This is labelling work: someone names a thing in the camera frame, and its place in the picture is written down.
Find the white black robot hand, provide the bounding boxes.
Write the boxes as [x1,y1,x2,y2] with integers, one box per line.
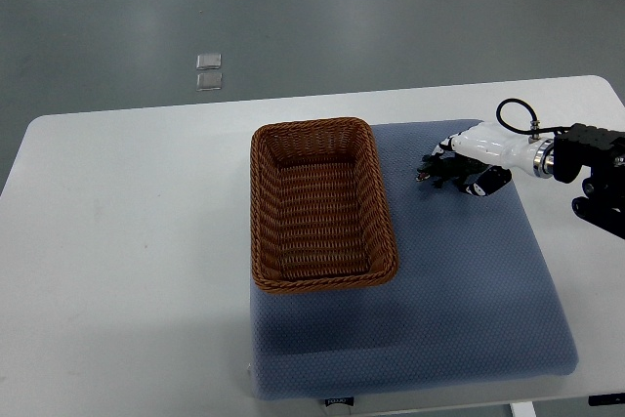
[429,122,554,197]

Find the dark toy crocodile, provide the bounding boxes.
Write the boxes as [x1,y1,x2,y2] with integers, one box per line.
[416,154,488,188]

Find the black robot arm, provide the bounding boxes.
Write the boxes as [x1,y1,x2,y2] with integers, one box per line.
[495,98,624,238]

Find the brown wicker basket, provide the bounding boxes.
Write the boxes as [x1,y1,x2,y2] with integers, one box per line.
[250,117,399,294]

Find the blue grey foam cushion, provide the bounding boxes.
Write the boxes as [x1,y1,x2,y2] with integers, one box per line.
[251,119,578,399]

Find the white table leg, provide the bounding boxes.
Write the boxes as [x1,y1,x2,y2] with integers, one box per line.
[510,401,537,417]

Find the black table control panel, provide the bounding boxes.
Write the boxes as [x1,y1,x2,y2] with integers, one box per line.
[588,393,625,407]

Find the lower floor plate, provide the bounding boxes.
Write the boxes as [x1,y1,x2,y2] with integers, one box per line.
[196,71,223,91]

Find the floor plate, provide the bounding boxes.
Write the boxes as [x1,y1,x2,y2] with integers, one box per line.
[196,52,222,70]
[196,71,223,91]

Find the upper floor plate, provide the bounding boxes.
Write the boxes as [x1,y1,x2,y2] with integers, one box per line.
[196,52,222,70]

